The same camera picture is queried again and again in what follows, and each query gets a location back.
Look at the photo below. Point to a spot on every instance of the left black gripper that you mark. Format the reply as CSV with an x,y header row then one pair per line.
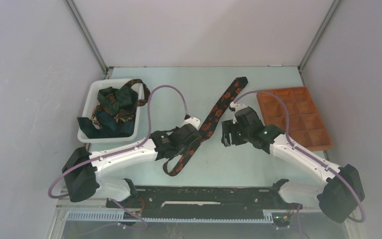
x,y
185,150

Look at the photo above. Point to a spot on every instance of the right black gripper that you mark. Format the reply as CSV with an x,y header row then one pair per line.
x,y
229,127

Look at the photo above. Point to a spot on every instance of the black orange floral tie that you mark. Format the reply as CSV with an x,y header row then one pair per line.
x,y
209,125

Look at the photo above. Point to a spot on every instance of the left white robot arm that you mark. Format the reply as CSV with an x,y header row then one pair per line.
x,y
91,174

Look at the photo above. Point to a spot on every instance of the brown patterned tie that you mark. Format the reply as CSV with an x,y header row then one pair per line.
x,y
138,95

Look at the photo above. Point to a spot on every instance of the dark green tie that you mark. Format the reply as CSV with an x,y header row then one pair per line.
x,y
110,128

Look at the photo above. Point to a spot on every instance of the orange compartment tray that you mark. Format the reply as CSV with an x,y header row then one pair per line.
x,y
305,123

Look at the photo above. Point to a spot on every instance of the white plastic basket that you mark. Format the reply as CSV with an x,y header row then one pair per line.
x,y
90,104

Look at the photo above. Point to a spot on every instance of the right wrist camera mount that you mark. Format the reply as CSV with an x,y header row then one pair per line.
x,y
235,107

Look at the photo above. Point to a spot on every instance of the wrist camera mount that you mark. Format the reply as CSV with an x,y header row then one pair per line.
x,y
195,122
235,107

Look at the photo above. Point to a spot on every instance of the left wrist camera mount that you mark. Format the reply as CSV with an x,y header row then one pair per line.
x,y
195,122

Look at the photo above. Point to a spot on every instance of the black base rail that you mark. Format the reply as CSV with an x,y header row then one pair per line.
x,y
213,202

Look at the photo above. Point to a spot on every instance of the grey cable duct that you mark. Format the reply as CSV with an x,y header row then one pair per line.
x,y
121,216

